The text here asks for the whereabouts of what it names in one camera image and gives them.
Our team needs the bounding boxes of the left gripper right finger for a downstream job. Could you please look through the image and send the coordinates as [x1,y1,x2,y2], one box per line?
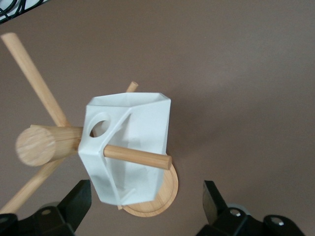
[196,180,307,236]

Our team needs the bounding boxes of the wooden cup rack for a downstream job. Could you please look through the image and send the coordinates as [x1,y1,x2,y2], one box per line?
[0,32,180,218]

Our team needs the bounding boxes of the white faceted cup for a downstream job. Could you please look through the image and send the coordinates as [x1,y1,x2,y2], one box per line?
[78,92,172,206]

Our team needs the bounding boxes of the black cable bundle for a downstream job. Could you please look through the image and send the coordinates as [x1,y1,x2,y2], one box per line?
[0,0,51,24]

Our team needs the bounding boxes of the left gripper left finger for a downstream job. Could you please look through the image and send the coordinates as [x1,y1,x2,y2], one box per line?
[0,179,93,236]

